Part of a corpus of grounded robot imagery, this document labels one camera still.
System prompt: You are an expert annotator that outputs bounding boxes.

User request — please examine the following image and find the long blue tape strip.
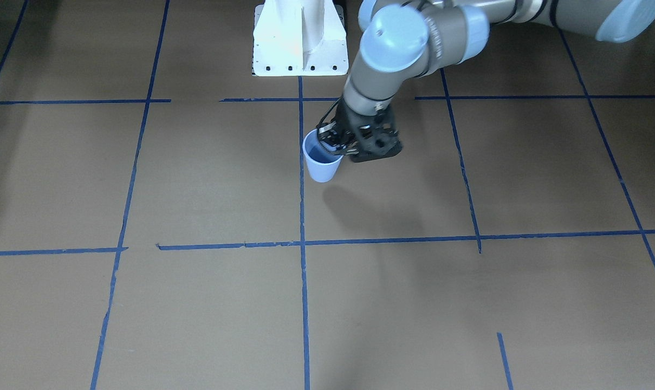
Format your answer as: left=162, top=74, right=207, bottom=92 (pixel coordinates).
left=297, top=76, right=312, bottom=389

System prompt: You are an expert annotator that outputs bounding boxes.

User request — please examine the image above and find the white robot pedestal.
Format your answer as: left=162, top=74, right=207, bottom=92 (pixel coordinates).
left=251, top=1, right=349, bottom=77

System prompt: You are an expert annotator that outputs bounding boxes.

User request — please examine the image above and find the blue plastic cup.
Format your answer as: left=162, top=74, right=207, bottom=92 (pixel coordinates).
left=302, top=129, right=343, bottom=183

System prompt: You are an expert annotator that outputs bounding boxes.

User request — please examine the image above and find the crossing blue tape strip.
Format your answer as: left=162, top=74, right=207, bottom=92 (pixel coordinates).
left=156, top=229, right=655, bottom=251

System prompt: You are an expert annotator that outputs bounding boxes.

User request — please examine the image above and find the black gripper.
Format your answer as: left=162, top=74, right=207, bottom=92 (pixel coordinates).
left=317, top=103, right=403, bottom=163

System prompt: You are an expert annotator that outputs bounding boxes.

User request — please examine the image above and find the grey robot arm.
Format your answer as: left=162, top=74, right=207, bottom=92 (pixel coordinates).
left=313, top=1, right=655, bottom=163

